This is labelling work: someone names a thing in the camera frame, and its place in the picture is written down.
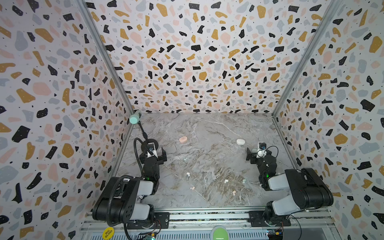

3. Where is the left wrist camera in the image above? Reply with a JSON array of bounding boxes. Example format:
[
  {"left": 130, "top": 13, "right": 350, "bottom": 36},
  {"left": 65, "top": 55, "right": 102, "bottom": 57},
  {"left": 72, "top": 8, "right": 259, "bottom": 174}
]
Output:
[{"left": 147, "top": 143, "right": 158, "bottom": 158}]

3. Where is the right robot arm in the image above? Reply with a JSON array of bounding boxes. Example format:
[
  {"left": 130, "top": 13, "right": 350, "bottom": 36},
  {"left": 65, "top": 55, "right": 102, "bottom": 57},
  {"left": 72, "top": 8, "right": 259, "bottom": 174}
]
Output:
[{"left": 246, "top": 143, "right": 334, "bottom": 223}]

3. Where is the microphone on black stand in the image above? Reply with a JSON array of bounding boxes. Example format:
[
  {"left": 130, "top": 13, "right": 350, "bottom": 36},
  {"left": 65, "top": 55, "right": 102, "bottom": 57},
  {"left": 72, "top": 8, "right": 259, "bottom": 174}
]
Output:
[{"left": 129, "top": 110, "right": 148, "bottom": 141}]

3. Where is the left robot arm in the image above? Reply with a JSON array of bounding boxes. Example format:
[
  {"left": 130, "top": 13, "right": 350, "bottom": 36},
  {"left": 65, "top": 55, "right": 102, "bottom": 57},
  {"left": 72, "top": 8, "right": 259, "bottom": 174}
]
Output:
[{"left": 92, "top": 149, "right": 167, "bottom": 229}]

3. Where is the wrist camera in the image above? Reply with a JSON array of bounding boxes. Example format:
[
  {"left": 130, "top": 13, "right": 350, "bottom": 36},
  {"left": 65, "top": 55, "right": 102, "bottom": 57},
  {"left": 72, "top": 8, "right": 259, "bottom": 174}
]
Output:
[
  {"left": 257, "top": 142, "right": 267, "bottom": 158},
  {"left": 147, "top": 143, "right": 158, "bottom": 158}
]

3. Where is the white charging case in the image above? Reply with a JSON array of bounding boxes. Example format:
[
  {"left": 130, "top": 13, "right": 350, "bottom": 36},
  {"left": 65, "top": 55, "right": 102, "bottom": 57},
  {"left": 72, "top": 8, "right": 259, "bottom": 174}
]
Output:
[{"left": 236, "top": 139, "right": 246, "bottom": 146}]

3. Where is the pink charging case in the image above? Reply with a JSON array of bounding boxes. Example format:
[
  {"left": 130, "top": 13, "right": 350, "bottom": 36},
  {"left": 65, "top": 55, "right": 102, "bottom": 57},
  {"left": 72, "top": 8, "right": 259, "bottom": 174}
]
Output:
[{"left": 179, "top": 136, "right": 188, "bottom": 144}]

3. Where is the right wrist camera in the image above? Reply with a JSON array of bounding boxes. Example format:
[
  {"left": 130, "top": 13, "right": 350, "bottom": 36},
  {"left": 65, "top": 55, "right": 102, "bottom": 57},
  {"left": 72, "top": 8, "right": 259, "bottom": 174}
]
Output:
[{"left": 257, "top": 142, "right": 267, "bottom": 158}]

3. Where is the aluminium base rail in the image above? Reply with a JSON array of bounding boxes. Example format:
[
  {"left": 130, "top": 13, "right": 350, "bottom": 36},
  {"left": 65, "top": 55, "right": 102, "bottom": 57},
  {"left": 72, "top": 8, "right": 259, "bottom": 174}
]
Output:
[{"left": 80, "top": 207, "right": 341, "bottom": 240}]

